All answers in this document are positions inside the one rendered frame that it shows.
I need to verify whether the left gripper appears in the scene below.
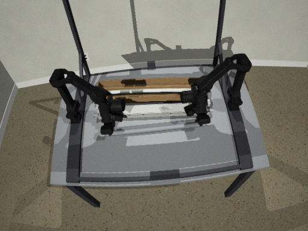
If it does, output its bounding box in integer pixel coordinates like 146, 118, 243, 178
195, 100, 211, 126

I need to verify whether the long brown cardboard carton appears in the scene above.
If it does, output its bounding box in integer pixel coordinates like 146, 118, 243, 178
97, 78, 198, 103

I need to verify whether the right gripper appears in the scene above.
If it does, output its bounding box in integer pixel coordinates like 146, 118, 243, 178
100, 110, 114, 136

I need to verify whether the white fluorescent tube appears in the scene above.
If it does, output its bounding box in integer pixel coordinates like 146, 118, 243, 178
108, 88, 191, 94

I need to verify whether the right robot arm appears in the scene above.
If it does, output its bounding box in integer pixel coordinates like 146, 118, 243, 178
49, 69, 125, 124

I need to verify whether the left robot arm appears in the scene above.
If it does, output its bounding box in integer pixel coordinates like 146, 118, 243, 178
180, 54, 252, 117

